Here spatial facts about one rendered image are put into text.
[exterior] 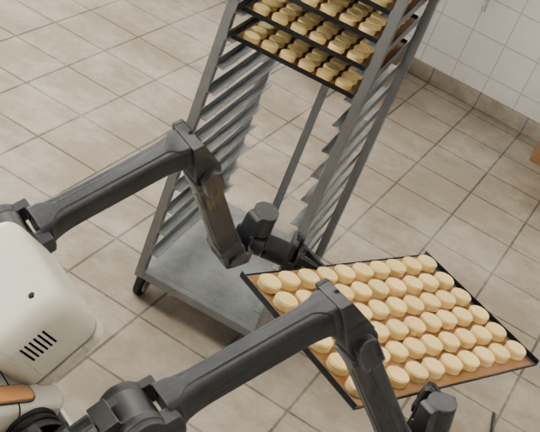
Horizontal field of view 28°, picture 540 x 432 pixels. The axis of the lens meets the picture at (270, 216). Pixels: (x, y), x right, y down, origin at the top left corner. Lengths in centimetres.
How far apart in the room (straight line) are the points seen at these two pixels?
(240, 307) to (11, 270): 209
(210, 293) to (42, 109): 137
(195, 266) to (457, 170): 209
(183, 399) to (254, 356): 12
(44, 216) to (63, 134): 265
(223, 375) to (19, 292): 32
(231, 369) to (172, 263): 211
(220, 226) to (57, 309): 72
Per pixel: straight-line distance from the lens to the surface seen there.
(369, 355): 173
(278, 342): 164
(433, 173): 533
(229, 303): 363
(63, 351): 162
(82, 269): 380
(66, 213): 187
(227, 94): 349
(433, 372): 225
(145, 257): 360
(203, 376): 162
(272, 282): 225
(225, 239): 226
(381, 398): 188
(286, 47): 327
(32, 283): 158
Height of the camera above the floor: 229
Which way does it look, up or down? 31 degrees down
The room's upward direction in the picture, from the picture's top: 22 degrees clockwise
